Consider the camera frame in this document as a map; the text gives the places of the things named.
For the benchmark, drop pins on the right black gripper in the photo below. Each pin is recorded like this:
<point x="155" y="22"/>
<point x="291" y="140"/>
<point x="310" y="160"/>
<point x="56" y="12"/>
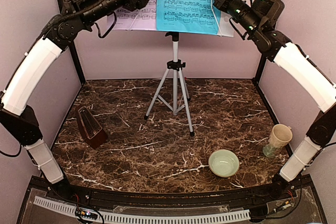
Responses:
<point x="222" y="2"/>

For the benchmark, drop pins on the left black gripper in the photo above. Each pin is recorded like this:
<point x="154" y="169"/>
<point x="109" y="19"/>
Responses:
<point x="133" y="2"/>

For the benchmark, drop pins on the purple sheet music page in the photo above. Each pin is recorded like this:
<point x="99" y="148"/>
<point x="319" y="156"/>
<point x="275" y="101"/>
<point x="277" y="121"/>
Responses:
<point x="144" y="19"/>

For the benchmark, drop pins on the blue sheet music page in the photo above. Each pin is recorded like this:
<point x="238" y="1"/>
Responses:
<point x="188" y="16"/>

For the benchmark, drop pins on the light blue music stand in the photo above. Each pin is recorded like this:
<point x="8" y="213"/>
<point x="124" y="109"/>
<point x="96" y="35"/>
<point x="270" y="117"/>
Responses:
<point x="180" y="92"/>

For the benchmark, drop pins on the dark red wooden metronome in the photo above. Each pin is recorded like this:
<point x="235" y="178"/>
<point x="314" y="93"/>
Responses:
<point x="90" y="129"/>

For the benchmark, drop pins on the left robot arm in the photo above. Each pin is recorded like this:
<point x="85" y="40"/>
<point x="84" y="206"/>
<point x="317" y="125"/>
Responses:
<point x="16" y="115"/>

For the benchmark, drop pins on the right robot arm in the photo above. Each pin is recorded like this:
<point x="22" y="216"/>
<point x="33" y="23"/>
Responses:
<point x="278" y="48"/>

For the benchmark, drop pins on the beige green ceramic mug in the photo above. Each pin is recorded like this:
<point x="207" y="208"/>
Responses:
<point x="280" y="136"/>

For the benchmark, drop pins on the pale green ceramic bowl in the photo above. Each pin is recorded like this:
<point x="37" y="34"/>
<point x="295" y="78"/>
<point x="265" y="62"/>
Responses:
<point x="223" y="163"/>

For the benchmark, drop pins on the white slotted cable duct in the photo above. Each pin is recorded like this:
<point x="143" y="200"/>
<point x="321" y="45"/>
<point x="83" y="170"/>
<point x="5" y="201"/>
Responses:
<point x="123" y="214"/>

